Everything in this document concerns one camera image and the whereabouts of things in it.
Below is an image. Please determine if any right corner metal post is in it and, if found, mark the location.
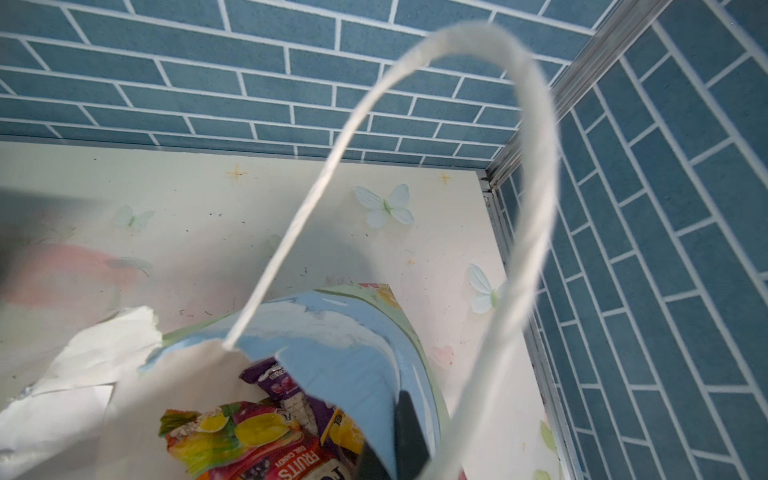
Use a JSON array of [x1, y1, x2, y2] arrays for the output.
[[484, 0, 673, 187]]

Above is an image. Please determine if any purple snack packet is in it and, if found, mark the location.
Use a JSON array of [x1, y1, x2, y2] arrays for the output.
[[240, 358, 365, 464]]

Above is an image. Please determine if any colourful paper gift bag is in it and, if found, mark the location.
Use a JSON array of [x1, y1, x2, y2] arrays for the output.
[[1, 22, 560, 479]]

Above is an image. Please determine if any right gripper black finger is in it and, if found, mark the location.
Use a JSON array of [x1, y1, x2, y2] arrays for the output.
[[355, 391, 430, 480]]

